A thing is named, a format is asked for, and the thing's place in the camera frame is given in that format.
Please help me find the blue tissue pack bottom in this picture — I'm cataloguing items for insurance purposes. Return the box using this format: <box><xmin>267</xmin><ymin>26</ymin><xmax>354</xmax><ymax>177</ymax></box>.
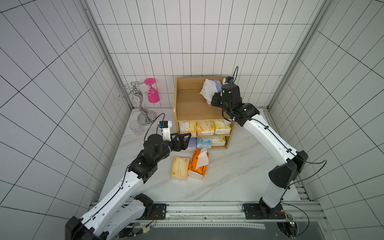
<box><xmin>196</xmin><ymin>138</ymin><xmax>213</xmax><ymax>150</ymax></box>

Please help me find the wooden three-tier shelf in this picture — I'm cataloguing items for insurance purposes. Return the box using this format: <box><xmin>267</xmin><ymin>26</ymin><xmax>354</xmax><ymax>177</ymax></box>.
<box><xmin>174</xmin><ymin>76</ymin><xmax>228</xmax><ymax>132</ymax></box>

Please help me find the orange tissue pack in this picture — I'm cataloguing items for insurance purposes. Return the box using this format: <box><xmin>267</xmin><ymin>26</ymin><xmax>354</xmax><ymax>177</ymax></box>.
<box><xmin>188</xmin><ymin>148</ymin><xmax>209</xmax><ymax>180</ymax></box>

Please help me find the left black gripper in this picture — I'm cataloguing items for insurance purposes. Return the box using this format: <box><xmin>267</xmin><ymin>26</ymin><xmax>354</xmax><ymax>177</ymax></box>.
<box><xmin>154</xmin><ymin>133</ymin><xmax>192</xmax><ymax>162</ymax></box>

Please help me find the yellow-white tissue pack bottom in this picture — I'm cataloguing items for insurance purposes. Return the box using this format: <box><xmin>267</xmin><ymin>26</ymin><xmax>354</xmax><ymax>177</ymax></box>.
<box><xmin>211</xmin><ymin>136</ymin><xmax>227</xmax><ymax>147</ymax></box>

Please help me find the silver glass holder stand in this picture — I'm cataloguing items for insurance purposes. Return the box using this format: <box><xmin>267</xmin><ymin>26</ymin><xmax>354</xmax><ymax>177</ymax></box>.
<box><xmin>118</xmin><ymin>82</ymin><xmax>157</xmax><ymax>126</ymax></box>

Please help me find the clear plastic cup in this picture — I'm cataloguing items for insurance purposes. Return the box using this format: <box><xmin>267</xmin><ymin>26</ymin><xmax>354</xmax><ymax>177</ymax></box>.
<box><xmin>129</xmin><ymin>121</ymin><xmax>144</xmax><ymax>136</ymax></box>

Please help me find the pink wine glass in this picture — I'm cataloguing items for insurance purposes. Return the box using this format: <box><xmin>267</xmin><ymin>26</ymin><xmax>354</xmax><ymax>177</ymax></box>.
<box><xmin>145</xmin><ymin>78</ymin><xmax>160</xmax><ymax>104</ymax></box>

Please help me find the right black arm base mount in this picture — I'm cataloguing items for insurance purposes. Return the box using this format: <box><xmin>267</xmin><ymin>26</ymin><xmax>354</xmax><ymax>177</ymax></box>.
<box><xmin>242</xmin><ymin>199</ymin><xmax>286</xmax><ymax>220</ymax></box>

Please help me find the beige tissue pack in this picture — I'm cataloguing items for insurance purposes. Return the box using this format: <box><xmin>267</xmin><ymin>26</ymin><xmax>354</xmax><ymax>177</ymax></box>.
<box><xmin>179</xmin><ymin>121</ymin><xmax>197</xmax><ymax>138</ymax></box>
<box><xmin>196</xmin><ymin>121</ymin><xmax>215</xmax><ymax>137</ymax></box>

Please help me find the purple tissue pack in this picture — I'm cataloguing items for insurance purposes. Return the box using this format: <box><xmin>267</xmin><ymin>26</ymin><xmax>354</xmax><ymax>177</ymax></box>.
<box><xmin>186</xmin><ymin>138</ymin><xmax>197</xmax><ymax>151</ymax></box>
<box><xmin>200</xmin><ymin>79</ymin><xmax>222</xmax><ymax>105</ymax></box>

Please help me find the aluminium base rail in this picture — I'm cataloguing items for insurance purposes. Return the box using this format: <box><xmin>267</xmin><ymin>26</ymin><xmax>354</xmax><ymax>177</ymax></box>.
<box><xmin>133</xmin><ymin>202</ymin><xmax>327</xmax><ymax>231</ymax></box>

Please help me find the purple tissue pack bottom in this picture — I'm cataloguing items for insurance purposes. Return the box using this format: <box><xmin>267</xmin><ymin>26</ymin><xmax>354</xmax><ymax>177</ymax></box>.
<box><xmin>186</xmin><ymin>138</ymin><xmax>197</xmax><ymax>151</ymax></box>

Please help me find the yellow tissue pack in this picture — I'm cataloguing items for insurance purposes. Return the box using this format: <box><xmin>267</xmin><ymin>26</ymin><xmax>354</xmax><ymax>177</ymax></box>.
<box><xmin>171</xmin><ymin>157</ymin><xmax>190</xmax><ymax>181</ymax></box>

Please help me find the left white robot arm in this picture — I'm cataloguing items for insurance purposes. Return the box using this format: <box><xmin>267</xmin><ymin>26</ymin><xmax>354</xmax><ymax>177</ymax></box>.
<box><xmin>65</xmin><ymin>133</ymin><xmax>192</xmax><ymax>240</ymax></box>

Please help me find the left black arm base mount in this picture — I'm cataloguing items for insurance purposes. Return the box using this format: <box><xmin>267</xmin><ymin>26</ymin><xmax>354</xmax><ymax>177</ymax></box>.
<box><xmin>134</xmin><ymin>194</ymin><xmax>167</xmax><ymax>220</ymax></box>

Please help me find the white-yellow tissue pack middle-right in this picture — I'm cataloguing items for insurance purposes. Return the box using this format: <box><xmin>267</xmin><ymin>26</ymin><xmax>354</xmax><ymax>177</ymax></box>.
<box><xmin>214</xmin><ymin>120</ymin><xmax>232</xmax><ymax>135</ymax></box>

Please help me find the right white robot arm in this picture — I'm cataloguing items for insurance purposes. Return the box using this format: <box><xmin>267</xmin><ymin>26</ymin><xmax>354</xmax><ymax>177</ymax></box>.
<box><xmin>208</xmin><ymin>83</ymin><xmax>308</xmax><ymax>215</ymax></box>

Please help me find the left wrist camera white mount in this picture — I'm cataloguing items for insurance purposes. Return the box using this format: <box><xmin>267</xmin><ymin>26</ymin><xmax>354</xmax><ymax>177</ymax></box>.
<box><xmin>158</xmin><ymin>121</ymin><xmax>172</xmax><ymax>141</ymax></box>

